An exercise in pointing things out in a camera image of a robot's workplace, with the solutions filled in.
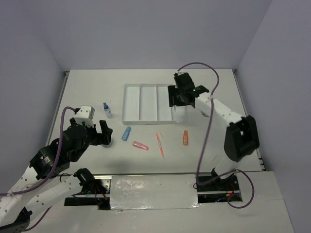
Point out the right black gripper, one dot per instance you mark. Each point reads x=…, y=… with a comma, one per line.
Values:
x=172, y=91

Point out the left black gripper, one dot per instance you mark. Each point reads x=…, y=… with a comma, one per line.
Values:
x=104, y=137

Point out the orange highlighter cap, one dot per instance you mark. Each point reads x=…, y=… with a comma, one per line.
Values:
x=185, y=138

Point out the orange highlighter pen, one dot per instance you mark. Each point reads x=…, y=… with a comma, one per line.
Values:
x=160, y=146

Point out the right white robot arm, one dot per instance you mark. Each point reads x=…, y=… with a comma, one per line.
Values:
x=241, y=134

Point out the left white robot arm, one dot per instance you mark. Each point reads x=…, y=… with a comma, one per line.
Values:
x=25, y=201

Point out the blue highlighter marker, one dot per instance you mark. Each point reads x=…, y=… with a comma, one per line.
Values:
x=126, y=134

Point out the small blue bottle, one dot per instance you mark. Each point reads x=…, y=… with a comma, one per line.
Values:
x=107, y=110

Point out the pink highlighter cap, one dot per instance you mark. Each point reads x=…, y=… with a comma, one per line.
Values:
x=140, y=145

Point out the white compartment tray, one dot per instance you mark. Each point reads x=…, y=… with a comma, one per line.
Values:
x=148, y=104

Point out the silver foil panel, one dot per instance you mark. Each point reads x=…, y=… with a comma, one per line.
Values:
x=153, y=192

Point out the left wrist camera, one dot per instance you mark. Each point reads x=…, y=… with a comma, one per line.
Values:
x=84, y=116

